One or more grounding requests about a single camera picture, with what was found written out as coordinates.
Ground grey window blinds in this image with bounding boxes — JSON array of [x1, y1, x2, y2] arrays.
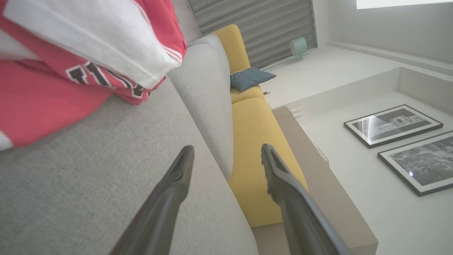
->
[[188, 0, 318, 69]]

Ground red Bulls 23 jersey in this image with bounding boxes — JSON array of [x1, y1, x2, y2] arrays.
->
[[0, 0, 187, 106]]

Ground yellow sofa section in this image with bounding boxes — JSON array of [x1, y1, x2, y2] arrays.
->
[[212, 24, 308, 228]]

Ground red shorts with white trim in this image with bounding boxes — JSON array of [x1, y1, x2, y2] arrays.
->
[[0, 58, 117, 151]]

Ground teal cushion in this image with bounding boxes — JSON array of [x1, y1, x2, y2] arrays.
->
[[230, 67, 277, 92]]

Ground black framed photo print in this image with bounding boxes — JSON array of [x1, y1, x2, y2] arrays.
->
[[377, 130, 453, 197], [343, 104, 444, 149]]

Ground mint green fan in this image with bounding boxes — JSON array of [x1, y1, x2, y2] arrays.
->
[[289, 36, 308, 59]]

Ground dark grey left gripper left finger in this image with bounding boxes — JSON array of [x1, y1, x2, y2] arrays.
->
[[108, 144, 195, 255]]

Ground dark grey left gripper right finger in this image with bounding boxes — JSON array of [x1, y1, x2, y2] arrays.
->
[[261, 143, 351, 255]]

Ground white wall socket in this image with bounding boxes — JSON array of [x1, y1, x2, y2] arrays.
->
[[317, 147, 330, 167]]

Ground grey fabric sofa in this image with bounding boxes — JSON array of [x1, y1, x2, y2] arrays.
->
[[0, 0, 260, 255]]

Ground beige wooden ledge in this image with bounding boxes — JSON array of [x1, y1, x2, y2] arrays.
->
[[251, 106, 378, 255]]

